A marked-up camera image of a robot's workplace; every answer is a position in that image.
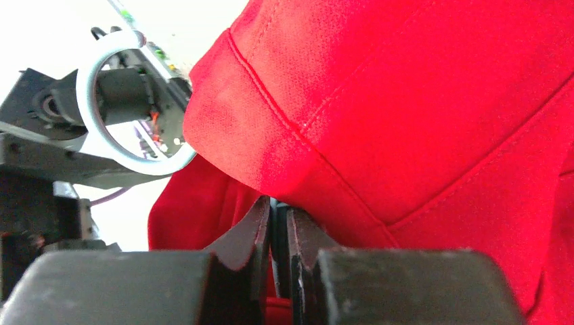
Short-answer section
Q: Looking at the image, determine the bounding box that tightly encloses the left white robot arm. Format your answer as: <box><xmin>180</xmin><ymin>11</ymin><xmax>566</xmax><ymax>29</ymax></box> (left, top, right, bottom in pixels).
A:
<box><xmin>1</xmin><ymin>66</ymin><xmax>182</xmax><ymax>300</ymax></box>

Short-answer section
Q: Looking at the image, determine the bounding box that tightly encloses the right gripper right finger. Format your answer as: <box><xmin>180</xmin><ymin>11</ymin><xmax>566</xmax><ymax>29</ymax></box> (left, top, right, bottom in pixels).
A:
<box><xmin>286</xmin><ymin>208</ymin><xmax>525</xmax><ymax>324</ymax></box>

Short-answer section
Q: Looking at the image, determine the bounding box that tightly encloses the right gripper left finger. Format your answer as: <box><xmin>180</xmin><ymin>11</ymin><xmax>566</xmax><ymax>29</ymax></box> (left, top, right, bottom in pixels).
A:
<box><xmin>1</xmin><ymin>196</ymin><xmax>270</xmax><ymax>324</ymax></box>

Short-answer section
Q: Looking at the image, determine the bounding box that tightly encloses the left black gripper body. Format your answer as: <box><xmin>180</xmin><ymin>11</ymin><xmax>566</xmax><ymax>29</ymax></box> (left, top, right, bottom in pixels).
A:
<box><xmin>1</xmin><ymin>172</ymin><xmax>120</xmax><ymax>301</ymax></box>

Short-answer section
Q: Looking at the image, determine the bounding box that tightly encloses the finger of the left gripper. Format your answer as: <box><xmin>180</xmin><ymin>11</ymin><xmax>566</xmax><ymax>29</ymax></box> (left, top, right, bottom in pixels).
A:
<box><xmin>1</xmin><ymin>122</ymin><xmax>163</xmax><ymax>190</ymax></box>

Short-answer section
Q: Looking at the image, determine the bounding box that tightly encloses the grey-blue hanger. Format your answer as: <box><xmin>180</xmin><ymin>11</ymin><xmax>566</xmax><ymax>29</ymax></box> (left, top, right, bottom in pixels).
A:
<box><xmin>76</xmin><ymin>30</ymin><xmax>196</xmax><ymax>176</ymax></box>

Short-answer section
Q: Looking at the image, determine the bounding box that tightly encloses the red skirt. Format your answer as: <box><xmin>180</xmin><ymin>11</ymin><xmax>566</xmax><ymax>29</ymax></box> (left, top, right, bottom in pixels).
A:
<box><xmin>148</xmin><ymin>1</ymin><xmax>573</xmax><ymax>324</ymax></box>

